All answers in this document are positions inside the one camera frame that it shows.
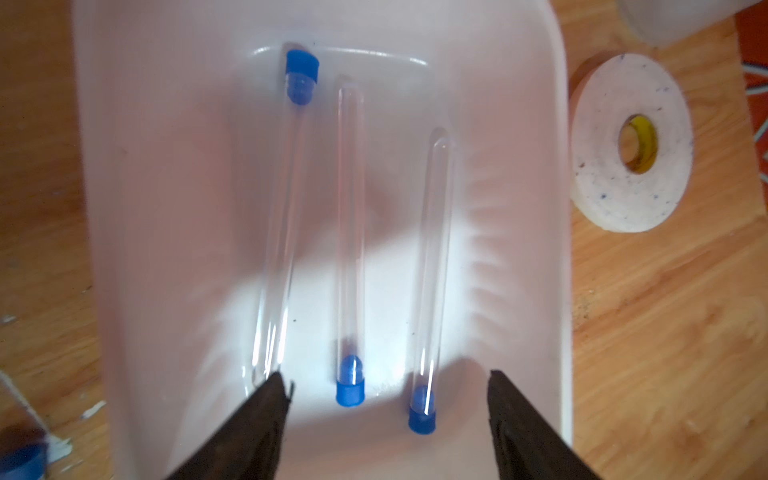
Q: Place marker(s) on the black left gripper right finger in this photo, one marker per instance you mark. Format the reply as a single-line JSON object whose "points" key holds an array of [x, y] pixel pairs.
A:
{"points": [[525, 445]]}

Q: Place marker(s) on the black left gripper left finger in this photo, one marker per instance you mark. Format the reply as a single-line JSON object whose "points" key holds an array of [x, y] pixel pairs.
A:
{"points": [[248, 445]]}

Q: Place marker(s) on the clear test tube blue cap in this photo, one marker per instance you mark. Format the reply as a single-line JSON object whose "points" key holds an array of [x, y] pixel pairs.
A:
{"points": [[351, 208]]}

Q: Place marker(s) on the test tube blue cap pair-right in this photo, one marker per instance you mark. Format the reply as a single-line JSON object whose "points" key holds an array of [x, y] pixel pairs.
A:
{"points": [[23, 437]]}

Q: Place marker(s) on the white flat tape disc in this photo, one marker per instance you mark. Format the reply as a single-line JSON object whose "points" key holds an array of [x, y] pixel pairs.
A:
{"points": [[632, 144]]}

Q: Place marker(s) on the white plastic tray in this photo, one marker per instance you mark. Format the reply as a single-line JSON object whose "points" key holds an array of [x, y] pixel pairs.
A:
{"points": [[180, 107]]}

